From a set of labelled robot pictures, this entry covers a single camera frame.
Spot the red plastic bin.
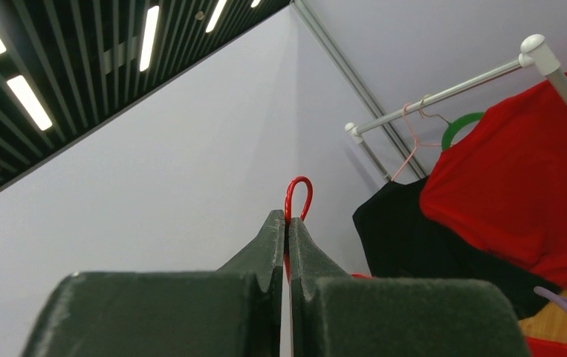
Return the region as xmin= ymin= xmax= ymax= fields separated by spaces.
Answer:
xmin=525 ymin=337 xmax=567 ymax=357

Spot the green clothes hanger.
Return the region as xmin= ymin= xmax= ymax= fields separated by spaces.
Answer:
xmin=441 ymin=112 xmax=485 ymax=151

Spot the white clothes rack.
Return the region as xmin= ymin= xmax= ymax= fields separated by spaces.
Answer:
xmin=345 ymin=34 xmax=567 ymax=181

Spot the red sweater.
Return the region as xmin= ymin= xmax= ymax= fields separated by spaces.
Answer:
xmin=420 ymin=81 xmax=567 ymax=289

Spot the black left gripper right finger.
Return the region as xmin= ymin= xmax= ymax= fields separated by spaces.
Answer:
xmin=288 ymin=218 xmax=530 ymax=356

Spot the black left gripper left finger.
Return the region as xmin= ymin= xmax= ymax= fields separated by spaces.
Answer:
xmin=22 ymin=210 xmax=285 ymax=356

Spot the pink wire hanger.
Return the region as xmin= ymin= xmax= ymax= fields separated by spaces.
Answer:
xmin=390 ymin=94 xmax=451 ymax=181

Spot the bright red thin cable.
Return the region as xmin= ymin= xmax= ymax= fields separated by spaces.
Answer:
xmin=284 ymin=176 xmax=314 ymax=282

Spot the black t-shirt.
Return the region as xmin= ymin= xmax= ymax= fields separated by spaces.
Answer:
xmin=352 ymin=179 xmax=562 ymax=320

